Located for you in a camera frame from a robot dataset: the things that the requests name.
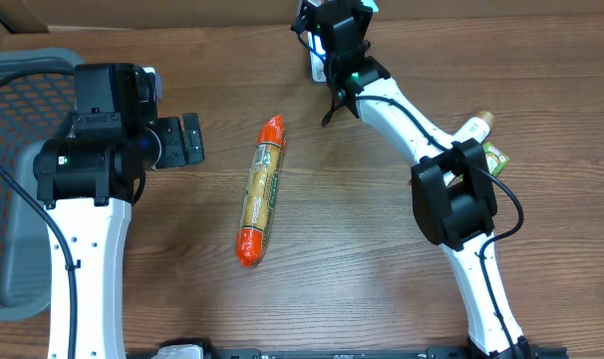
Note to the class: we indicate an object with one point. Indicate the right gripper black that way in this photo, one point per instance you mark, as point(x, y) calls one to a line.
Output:
point(364, 19)

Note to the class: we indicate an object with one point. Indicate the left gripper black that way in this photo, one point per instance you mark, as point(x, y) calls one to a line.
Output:
point(178, 143)

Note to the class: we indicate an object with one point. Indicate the spaghetti packet red ends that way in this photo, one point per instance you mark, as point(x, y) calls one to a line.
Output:
point(261, 193)

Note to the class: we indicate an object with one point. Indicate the white tube gold cap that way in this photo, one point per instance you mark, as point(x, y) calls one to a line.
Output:
point(477, 127)

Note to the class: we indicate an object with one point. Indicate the green drink carton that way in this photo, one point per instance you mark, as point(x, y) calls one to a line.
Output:
point(496, 160)

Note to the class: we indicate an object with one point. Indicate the teal snack packet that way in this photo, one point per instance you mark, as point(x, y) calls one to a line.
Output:
point(371, 4)

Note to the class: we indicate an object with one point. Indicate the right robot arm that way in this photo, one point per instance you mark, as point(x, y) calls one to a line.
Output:
point(452, 189)

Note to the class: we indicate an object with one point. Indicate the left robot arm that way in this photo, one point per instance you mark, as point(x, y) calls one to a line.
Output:
point(89, 176)

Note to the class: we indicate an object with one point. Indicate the white barcode scanner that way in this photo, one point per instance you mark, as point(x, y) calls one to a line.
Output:
point(317, 57)

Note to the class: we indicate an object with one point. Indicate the grey plastic basket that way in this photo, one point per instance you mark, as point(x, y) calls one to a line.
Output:
point(32, 110)

